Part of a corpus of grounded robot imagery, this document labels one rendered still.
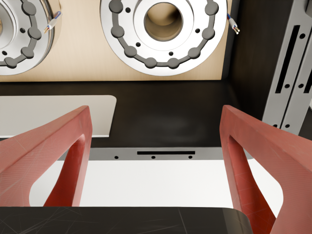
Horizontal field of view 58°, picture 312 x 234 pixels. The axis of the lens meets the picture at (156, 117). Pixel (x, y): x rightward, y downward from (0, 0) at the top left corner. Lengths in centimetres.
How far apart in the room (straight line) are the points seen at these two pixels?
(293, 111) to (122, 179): 44
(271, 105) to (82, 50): 18
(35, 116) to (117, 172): 34
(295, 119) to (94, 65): 19
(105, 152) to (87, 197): 44
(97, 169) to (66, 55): 33
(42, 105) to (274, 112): 20
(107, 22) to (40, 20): 5
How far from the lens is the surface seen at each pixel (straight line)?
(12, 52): 28
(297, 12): 18
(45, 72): 31
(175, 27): 25
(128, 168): 57
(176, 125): 24
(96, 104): 26
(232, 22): 24
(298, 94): 21
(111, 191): 63
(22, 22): 26
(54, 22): 25
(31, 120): 26
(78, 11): 28
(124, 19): 24
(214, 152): 22
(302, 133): 25
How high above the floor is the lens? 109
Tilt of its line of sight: 53 degrees down
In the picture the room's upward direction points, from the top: 179 degrees counter-clockwise
